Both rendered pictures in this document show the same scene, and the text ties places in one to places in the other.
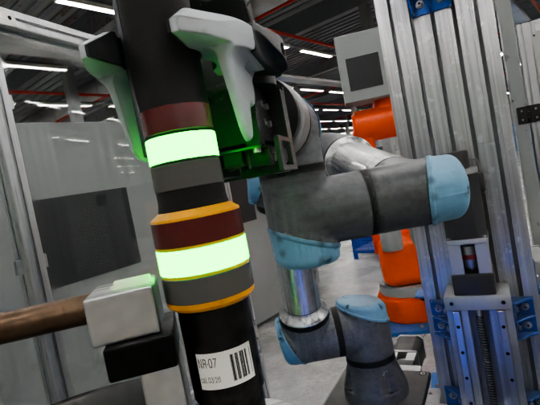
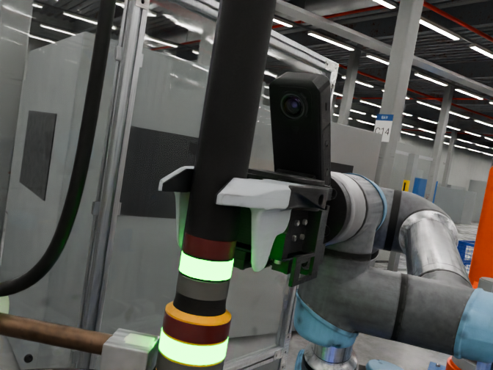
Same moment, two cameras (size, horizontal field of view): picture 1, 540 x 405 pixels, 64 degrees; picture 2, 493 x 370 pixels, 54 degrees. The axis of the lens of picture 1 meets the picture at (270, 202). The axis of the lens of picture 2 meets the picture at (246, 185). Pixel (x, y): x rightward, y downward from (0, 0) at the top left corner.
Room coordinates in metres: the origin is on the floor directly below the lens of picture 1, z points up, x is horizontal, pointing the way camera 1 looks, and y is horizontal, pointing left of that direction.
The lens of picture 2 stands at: (-0.08, -0.06, 1.68)
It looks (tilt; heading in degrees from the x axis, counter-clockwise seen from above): 4 degrees down; 15
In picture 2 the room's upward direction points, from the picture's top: 9 degrees clockwise
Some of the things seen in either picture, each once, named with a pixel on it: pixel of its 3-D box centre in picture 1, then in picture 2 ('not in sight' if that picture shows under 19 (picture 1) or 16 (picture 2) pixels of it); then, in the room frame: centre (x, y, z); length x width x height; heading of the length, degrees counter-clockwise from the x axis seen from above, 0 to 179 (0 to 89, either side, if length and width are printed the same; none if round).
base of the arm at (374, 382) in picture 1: (373, 371); not in sight; (1.01, -0.17, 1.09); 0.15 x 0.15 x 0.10
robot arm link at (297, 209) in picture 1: (314, 213); (345, 295); (0.48, -0.05, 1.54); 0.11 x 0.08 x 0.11; 89
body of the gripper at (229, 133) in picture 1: (243, 121); (288, 217); (0.33, 0.01, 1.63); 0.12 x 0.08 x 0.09; 166
